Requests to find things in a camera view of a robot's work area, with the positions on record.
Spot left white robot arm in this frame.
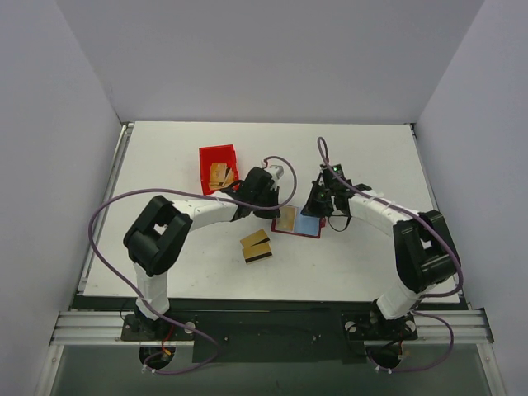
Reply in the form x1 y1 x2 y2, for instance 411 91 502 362
124 165 284 340

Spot gold card magnetic stripe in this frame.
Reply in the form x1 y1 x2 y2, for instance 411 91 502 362
243 242 272 264

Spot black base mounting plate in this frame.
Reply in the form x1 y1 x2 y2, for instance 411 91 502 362
121 299 417 364

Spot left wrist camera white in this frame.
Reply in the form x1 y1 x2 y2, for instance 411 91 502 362
263 165 284 181

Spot red plastic bin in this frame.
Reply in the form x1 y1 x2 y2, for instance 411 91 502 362
199 144 239 196

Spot red leather card holder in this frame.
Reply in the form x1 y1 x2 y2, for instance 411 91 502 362
271 207 325 238

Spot aluminium front rail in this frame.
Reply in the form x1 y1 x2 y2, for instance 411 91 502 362
50 309 494 346

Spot gold card upper left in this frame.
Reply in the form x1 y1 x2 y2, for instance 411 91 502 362
240 229 270 248

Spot gold card with logo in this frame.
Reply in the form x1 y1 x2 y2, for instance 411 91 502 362
275 205 298 233

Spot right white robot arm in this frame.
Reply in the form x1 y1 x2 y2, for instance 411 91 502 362
302 164 460 337

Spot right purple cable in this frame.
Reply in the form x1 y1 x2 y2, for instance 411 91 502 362
316 136 465 375

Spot gold cards in bin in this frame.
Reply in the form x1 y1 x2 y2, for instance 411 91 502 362
208 163 238 191

